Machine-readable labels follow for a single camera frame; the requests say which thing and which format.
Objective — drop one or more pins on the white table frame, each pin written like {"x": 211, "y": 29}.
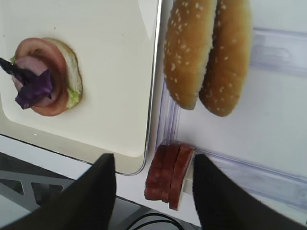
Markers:
{"x": 31, "y": 176}

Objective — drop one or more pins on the sesame bun top front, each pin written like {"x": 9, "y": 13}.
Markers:
{"x": 187, "y": 45}

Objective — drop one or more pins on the lettuce leaf on burger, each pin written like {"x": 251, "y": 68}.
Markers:
{"x": 73, "y": 98}

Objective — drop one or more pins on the sesame bun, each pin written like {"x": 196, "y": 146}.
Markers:
{"x": 229, "y": 58}
{"x": 187, "y": 45}

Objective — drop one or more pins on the clear holder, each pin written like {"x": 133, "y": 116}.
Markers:
{"x": 259, "y": 180}
{"x": 279, "y": 51}

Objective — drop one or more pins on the sesame bun top rear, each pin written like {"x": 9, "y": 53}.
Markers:
{"x": 229, "y": 58}

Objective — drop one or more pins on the bottom bun on tray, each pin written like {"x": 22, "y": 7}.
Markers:
{"x": 74, "y": 79}

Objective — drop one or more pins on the right upper clear holder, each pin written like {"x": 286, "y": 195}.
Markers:
{"x": 279, "y": 51}

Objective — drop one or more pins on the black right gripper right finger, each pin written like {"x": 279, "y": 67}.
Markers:
{"x": 222, "y": 205}

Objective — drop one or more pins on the right lower clear holder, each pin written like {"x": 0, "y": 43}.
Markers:
{"x": 259, "y": 180}

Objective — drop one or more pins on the lower tomato slice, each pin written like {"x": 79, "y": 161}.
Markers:
{"x": 37, "y": 54}

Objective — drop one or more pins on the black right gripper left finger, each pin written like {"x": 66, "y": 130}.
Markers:
{"x": 87, "y": 204}

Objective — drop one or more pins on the pink ham slice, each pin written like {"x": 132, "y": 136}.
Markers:
{"x": 57, "y": 82}

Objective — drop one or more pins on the cream metal tray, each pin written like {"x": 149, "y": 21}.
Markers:
{"x": 115, "y": 42}

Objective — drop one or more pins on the stack of meat patties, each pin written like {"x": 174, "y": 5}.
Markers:
{"x": 167, "y": 173}

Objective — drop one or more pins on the right clear acrylic rail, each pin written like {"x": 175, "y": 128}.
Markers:
{"x": 169, "y": 117}

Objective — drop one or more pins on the purple cabbage piece on burger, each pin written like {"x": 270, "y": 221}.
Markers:
{"x": 32, "y": 80}

